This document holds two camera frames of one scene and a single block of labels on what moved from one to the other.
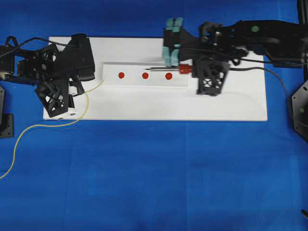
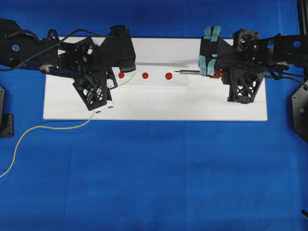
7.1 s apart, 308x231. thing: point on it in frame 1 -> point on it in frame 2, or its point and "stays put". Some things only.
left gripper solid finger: x=77 y=54 -> x=117 y=47
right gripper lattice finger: x=211 y=73 -> x=244 y=84
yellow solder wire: x=48 y=125 -> x=54 y=128
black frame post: x=303 y=11 stays put
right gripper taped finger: x=170 y=51 -> x=211 y=51
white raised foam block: x=134 y=74 stays put
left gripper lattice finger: x=55 y=96 -> x=94 y=88
